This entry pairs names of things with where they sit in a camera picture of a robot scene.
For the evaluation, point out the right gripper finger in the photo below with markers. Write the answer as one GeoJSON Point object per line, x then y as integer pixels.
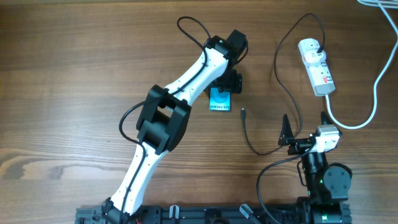
{"type": "Point", "coordinates": [325, 120]}
{"type": "Point", "coordinates": [286, 134]}

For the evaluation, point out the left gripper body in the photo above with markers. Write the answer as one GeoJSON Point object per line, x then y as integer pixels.
{"type": "Point", "coordinates": [228, 81]}

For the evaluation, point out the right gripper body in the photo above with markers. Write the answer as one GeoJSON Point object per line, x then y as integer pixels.
{"type": "Point", "coordinates": [299, 146]}

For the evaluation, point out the blue screen smartphone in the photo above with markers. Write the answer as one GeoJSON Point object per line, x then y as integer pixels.
{"type": "Point", "coordinates": [219, 101]}

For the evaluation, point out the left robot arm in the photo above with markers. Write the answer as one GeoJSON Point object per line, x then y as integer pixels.
{"type": "Point", "coordinates": [163, 119]}

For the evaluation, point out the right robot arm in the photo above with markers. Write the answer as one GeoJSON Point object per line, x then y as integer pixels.
{"type": "Point", "coordinates": [327, 184]}

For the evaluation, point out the white charger adapter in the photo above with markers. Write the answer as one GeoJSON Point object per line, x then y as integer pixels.
{"type": "Point", "coordinates": [313, 58]}

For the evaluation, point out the white power strip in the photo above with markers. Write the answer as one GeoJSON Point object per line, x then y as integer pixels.
{"type": "Point", "coordinates": [320, 76]}

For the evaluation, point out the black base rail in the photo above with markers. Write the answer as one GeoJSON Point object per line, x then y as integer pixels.
{"type": "Point", "coordinates": [281, 213]}

